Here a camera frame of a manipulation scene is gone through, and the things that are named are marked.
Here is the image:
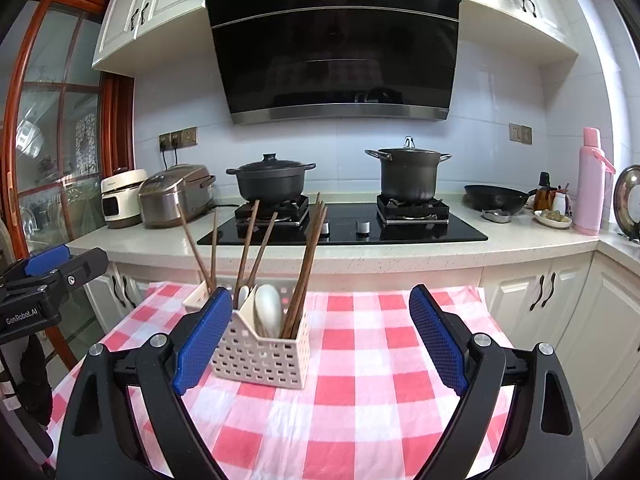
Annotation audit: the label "dark sauce bottle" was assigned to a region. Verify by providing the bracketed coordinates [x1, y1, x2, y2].
[533, 171, 556, 210]

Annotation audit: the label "white upper cabinet right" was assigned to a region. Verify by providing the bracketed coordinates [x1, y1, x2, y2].
[459, 0, 578, 65]

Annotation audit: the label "white upper cabinet left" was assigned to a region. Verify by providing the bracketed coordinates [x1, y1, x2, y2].
[92, 0, 213, 77]

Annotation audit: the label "black glass gas hob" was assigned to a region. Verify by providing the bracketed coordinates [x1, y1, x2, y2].
[198, 195, 488, 246]

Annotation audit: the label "black casserole pot with lid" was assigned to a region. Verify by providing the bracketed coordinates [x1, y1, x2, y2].
[226, 153, 316, 203]

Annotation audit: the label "black range hood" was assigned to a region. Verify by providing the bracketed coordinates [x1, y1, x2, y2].
[205, 0, 462, 125]

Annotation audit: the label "white lower kitchen cabinets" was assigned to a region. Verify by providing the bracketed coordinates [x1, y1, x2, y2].
[67, 204, 640, 476]

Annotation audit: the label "black frying pan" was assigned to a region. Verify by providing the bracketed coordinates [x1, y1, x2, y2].
[464, 184, 536, 214]

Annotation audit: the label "black stock pot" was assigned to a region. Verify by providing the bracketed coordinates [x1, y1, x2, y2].
[364, 136, 451, 202]

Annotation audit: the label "small metal dish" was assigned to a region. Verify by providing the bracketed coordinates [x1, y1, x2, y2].
[482, 209, 512, 223]

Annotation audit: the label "wall socket panel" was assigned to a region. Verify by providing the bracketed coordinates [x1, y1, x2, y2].
[158, 127, 198, 152]
[509, 122, 533, 145]

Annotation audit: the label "white cabinet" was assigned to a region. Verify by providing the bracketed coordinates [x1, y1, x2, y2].
[459, 0, 578, 65]
[92, 0, 213, 77]

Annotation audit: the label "wall socket panel left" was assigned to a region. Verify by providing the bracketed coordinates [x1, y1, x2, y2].
[158, 127, 198, 152]

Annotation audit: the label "glass pot lid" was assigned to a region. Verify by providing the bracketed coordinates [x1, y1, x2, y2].
[613, 165, 640, 242]

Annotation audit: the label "person left hand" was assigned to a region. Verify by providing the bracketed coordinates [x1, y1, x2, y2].
[1, 334, 53, 428]

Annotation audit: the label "silver rice cooker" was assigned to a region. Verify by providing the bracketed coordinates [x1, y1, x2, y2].
[138, 164, 216, 229]

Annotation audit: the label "white ceramic spoon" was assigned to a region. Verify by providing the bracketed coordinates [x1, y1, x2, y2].
[236, 285, 250, 309]
[254, 284, 283, 338]

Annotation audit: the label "white small cooker appliance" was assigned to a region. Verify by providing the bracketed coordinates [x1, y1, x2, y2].
[101, 168, 148, 229]

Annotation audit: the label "red wooden glass door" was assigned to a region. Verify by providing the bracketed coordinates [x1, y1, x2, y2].
[0, 0, 137, 371]

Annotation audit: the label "pink thermos bottle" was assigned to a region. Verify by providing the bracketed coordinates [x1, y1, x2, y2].
[573, 127, 616, 236]

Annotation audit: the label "wall socket panel right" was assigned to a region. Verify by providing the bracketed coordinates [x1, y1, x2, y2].
[509, 122, 533, 145]

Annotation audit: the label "small plate with food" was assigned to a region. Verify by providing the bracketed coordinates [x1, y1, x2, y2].
[534, 210, 573, 230]

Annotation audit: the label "beige perforated utensil basket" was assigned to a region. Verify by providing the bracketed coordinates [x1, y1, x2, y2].
[210, 296, 310, 390]

